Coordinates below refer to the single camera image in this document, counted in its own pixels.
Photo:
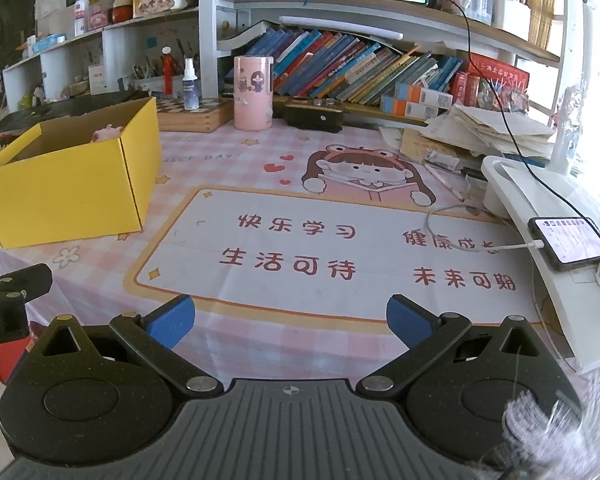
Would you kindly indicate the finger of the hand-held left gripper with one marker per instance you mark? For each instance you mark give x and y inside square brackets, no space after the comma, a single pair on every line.
[30,277]

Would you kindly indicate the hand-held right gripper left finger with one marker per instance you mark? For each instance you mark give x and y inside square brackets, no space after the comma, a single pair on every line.
[172,322]

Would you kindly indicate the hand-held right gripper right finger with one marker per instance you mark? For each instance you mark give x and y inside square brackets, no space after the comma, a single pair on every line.
[410,317]

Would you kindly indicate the yellow cardboard box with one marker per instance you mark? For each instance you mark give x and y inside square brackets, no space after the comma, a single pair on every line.
[65,195]

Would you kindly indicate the pink plush toy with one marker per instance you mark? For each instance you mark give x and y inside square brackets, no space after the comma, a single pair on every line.
[107,133]

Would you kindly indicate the pink checked desktop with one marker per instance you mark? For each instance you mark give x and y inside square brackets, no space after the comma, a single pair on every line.
[260,160]

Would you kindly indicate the red cardboard box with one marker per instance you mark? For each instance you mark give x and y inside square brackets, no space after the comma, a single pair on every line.
[2,360]

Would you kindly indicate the white desk stand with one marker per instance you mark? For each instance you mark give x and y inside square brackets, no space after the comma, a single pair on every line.
[555,300]

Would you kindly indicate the black piano keyboard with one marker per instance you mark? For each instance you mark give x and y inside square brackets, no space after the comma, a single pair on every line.
[10,122]

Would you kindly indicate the smartphone with coloured screen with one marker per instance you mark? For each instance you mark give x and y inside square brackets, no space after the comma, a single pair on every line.
[570,242]

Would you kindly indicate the fluffy grey sleeve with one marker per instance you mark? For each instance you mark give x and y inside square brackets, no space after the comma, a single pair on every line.
[550,435]

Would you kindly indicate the stack of papers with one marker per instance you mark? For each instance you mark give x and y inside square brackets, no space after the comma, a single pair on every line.
[480,130]

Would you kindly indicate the wooden chess box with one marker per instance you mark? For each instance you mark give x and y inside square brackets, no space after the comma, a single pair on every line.
[200,117]

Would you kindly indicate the white box with red label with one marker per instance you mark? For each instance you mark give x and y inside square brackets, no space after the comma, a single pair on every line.
[96,79]

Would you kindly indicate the orange and blue boxes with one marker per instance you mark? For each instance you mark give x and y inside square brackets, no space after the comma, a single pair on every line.
[420,101]

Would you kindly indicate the black wooden box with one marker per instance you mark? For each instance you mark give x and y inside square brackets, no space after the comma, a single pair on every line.
[312,117]

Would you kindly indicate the white spray bottle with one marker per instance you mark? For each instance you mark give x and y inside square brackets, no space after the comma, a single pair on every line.
[190,90]

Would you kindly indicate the blue tissue pack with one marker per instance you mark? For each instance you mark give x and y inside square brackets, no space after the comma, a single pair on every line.
[47,43]

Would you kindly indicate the pink cylindrical container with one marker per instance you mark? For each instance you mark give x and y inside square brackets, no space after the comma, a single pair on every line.
[253,95]

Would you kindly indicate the white cubby shelf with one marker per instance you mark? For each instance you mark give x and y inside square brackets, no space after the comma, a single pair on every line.
[115,45]

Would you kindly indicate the red printed box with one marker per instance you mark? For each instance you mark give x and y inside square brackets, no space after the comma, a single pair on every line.
[497,82]

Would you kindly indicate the slanted row of colourful books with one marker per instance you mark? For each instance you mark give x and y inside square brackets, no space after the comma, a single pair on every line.
[350,67]

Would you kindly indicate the small pink box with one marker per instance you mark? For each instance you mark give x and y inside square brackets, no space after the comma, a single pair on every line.
[99,18]

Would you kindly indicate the wooden bookshelf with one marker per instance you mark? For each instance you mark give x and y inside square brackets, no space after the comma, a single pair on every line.
[207,20]

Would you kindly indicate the white storage bins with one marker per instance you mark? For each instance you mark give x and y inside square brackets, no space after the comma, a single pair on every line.
[510,15]

